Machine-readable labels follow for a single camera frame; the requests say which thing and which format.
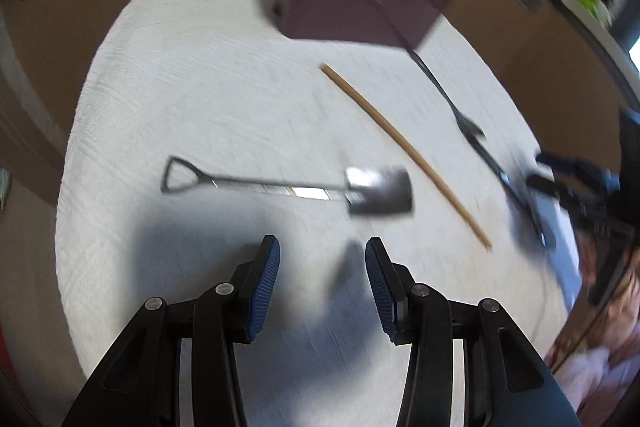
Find wooden chopstick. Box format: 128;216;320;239
319;62;494;253

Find person's pink clothing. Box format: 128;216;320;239
545;252;640;413

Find black handled fork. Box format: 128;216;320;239
374;0;487;144

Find shovel shaped metal spoon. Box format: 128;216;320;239
160;155;415;221

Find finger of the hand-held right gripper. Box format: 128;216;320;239
525;174;593;220
536;150;622;194

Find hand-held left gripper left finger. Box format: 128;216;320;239
60;234;282;427

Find white textured tablecloth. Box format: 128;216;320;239
54;0;586;427

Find black handled spoon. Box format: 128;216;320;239
472;138;558;250

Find green plastic bag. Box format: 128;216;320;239
575;0;616;24

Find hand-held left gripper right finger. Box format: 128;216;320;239
365;237;583;427

